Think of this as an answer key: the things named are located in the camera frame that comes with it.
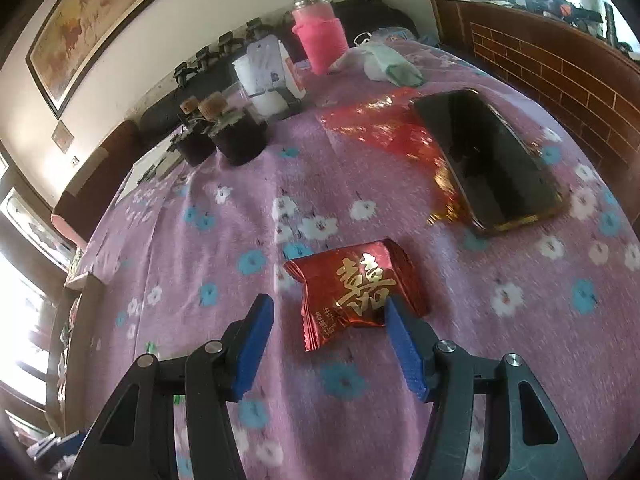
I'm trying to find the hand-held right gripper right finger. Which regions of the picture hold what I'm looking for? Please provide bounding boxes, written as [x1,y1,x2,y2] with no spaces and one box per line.
[384,294,588,480]

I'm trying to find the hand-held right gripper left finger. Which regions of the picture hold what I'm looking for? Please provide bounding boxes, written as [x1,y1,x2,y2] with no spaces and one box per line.
[67,294,275,480]

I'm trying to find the red candy packet gold print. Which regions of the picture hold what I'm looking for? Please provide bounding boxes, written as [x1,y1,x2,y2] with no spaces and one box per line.
[282,239,432,353]

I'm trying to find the purple floral cloth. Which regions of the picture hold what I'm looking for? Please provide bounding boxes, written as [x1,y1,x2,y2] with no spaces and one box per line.
[62,37,640,480]

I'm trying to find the white paper sheet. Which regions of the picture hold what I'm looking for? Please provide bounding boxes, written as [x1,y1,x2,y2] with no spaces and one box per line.
[114,136,187,207]

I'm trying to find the black smartphone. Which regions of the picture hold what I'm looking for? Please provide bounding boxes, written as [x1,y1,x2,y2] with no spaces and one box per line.
[410,89,565,236]

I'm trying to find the black jar with cork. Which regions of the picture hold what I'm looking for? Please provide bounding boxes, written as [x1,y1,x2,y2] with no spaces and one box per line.
[199,91,269,167]
[172,100,218,167]

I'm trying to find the red foil wrapper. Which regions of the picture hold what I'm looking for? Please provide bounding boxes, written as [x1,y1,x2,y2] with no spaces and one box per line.
[320,87,471,226]

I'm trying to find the window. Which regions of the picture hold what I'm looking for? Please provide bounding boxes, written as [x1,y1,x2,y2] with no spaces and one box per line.
[0,152,76,441]

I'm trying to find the wooden brick-pattern panel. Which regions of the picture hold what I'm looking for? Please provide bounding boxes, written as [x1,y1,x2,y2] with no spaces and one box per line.
[417,0,640,181]

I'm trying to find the glass jar with pink sleeve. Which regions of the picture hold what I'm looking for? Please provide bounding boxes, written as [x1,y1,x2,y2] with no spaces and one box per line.
[289,0,349,76]

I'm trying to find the black bag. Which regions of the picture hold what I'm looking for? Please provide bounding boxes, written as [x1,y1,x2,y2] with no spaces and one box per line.
[330,0,420,46]

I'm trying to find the framed horse painting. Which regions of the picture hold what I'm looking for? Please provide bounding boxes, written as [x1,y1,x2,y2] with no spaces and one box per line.
[25,0,213,120]

